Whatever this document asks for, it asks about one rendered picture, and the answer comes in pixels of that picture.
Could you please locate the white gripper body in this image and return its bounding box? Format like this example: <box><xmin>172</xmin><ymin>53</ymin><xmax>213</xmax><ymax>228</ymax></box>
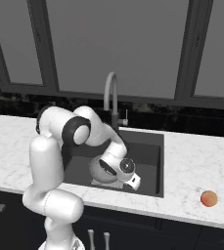
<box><xmin>123</xmin><ymin>172</ymin><xmax>143</xmax><ymax>192</ymax></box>

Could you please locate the dark sink basin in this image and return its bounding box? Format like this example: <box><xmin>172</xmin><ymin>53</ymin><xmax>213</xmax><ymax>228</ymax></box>
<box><xmin>62</xmin><ymin>127</ymin><xmax>165</xmax><ymax>199</ymax></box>

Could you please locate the grey metal colander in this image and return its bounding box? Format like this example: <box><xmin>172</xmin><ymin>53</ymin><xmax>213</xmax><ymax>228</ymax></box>
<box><xmin>88</xmin><ymin>155</ymin><xmax>125</xmax><ymax>189</ymax></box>

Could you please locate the orange peach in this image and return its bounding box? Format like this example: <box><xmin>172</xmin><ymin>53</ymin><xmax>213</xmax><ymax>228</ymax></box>
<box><xmin>200</xmin><ymin>189</ymin><xmax>219</xmax><ymax>208</ymax></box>

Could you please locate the grey curved sink faucet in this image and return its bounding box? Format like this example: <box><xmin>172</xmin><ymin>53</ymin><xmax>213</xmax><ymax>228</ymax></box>
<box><xmin>103</xmin><ymin>70</ymin><xmax>130</xmax><ymax>132</ymax></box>

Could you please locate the dark cupboard door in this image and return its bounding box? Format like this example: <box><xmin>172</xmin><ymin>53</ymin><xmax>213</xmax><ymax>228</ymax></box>
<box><xmin>71</xmin><ymin>218</ymin><xmax>100</xmax><ymax>250</ymax></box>
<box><xmin>99</xmin><ymin>224</ymin><xmax>160</xmax><ymax>250</ymax></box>

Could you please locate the dark drawer front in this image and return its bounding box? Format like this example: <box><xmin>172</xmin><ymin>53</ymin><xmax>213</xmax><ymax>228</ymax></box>
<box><xmin>0</xmin><ymin>188</ymin><xmax>28</xmax><ymax>226</ymax></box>

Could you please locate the dark framed window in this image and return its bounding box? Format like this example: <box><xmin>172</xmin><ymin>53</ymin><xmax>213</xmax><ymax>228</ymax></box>
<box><xmin>0</xmin><ymin>0</ymin><xmax>224</xmax><ymax>111</ymax></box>

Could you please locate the grey cupboard door handle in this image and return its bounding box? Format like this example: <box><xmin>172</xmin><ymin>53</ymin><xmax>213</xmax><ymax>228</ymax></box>
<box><xmin>103</xmin><ymin>231</ymin><xmax>112</xmax><ymax>250</ymax></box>
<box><xmin>86</xmin><ymin>229</ymin><xmax>96</xmax><ymax>250</ymax></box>

